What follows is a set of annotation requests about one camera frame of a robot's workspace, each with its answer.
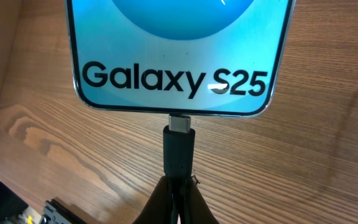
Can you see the Galaxy S25 smartphone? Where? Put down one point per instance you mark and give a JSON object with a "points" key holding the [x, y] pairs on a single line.
{"points": [[215, 58]]}

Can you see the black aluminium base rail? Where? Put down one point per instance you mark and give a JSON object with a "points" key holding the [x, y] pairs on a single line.
{"points": [[12, 210]]}

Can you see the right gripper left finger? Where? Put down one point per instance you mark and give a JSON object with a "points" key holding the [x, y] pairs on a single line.
{"points": [[158, 209]]}

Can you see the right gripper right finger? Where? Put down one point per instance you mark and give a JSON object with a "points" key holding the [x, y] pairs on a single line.
{"points": [[195, 208]]}

